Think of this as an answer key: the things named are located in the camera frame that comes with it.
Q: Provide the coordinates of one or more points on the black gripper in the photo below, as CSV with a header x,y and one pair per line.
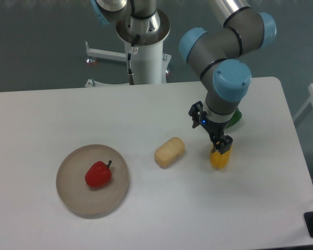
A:
x,y
221,143

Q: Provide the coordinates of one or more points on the beige round plate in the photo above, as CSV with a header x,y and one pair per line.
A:
x,y
77,196

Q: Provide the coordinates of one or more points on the green bell pepper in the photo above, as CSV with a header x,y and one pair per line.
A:
x,y
236,117

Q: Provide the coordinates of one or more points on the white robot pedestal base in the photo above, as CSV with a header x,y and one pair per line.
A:
x,y
143,42

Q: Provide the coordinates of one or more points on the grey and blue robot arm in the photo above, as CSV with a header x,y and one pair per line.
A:
x,y
214,58

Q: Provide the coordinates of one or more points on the yellow bell pepper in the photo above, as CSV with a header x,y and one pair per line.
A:
x,y
220,161

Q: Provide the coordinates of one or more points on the red bell pepper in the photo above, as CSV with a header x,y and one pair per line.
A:
x,y
99,174

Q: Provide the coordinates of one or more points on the beige bread loaf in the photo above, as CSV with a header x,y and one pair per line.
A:
x,y
169,152

